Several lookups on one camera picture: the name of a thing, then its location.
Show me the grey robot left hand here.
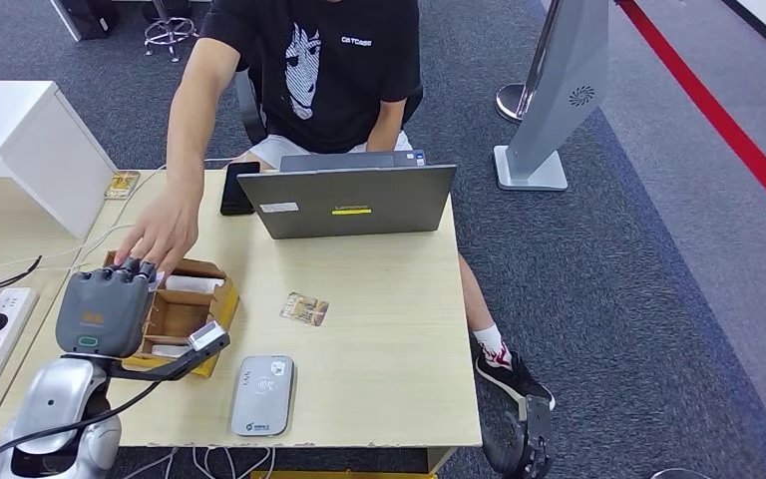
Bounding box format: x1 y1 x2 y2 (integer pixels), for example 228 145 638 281
55 257 159 359

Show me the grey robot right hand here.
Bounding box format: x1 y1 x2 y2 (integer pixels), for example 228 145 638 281
482 395 555 479

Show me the person's right hand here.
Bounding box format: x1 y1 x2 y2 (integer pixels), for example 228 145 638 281
113 188 200 279

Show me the grey card reader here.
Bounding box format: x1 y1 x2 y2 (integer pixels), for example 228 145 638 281
229 354 296 438

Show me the person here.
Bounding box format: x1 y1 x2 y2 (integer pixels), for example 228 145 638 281
113 0 557 412

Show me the small white socket block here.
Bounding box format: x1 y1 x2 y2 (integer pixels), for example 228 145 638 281
103 169 143 203

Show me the black smartphone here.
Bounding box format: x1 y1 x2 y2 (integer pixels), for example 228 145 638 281
219 162 262 217

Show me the wooden organizer box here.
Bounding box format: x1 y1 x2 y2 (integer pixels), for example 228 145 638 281
95 249 241 380

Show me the pale wooden desk leg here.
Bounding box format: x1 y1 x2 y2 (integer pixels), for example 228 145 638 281
425 447 458 475

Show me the black office chair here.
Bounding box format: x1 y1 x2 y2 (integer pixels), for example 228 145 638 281
233 69 424 148

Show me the white cabinet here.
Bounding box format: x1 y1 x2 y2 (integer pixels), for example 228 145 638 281
0 80 119 240

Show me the grey laptop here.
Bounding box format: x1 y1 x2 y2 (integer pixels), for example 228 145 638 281
237 150 458 240

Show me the chrome stool base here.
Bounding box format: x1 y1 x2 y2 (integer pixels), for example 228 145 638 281
143 0 199 64

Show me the black case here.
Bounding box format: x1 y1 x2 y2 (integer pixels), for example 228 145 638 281
49 0 120 42

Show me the red floor tape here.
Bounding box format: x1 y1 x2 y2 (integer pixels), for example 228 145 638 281
615 0 766 234

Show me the grey kiosk stand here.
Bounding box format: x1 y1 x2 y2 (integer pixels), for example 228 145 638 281
494 0 610 193

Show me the white cable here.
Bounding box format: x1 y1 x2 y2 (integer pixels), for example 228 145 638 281
118 446 278 479
0 157 239 275

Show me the black camera bracket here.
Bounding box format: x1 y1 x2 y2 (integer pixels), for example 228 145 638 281
106 336 229 383

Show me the black power cable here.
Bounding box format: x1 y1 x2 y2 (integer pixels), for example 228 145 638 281
0 255 44 300

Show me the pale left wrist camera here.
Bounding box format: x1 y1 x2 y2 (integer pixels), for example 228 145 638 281
187 320 231 355

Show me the chrome stanchion post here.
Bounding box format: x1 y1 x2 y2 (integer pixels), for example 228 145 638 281
496 0 564 125

